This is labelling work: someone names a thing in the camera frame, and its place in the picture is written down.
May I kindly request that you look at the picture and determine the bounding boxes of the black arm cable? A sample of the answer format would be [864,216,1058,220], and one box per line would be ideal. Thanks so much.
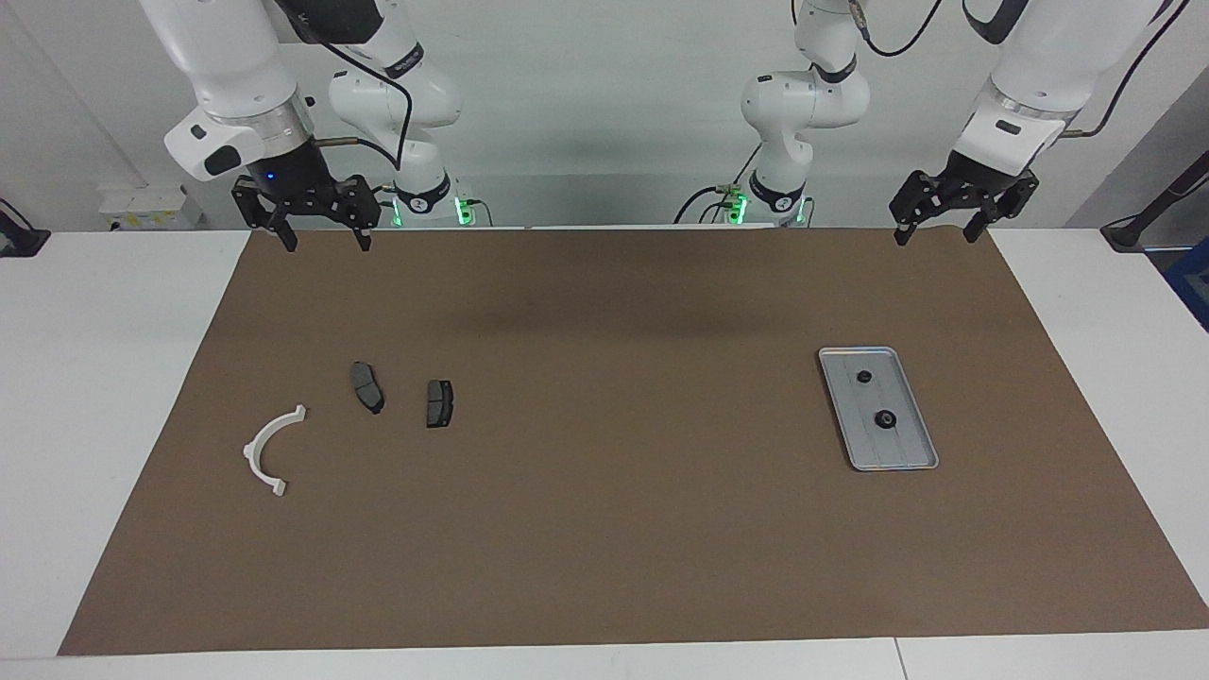
[850,0,1191,140]
[274,0,417,173]

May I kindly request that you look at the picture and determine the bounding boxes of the blue box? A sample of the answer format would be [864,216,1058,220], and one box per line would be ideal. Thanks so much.
[1164,236,1209,332]

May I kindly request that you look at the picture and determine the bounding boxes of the brown table mat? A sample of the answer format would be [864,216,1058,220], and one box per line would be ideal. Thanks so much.
[57,227,1209,657]

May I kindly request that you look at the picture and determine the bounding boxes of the black cables at arm base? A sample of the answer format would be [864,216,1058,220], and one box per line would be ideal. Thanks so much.
[673,142,761,225]

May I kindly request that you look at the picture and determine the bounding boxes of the long dark grey brake pad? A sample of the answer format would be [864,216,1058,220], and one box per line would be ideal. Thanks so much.
[349,361,385,416]

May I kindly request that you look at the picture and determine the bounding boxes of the black stand with pole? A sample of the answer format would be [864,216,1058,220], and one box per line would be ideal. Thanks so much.
[1100,151,1209,254]

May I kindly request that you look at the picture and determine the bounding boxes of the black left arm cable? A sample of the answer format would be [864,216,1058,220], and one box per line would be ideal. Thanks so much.
[850,0,1191,140]

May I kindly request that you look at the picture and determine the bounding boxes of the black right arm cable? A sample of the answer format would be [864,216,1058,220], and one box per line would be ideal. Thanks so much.
[274,0,417,173]

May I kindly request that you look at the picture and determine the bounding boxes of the silver metal tray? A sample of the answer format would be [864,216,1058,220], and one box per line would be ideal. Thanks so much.
[817,346,941,472]

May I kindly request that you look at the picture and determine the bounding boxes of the white semicircular plastic bracket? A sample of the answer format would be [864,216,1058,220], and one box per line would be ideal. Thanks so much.
[243,404,309,498]

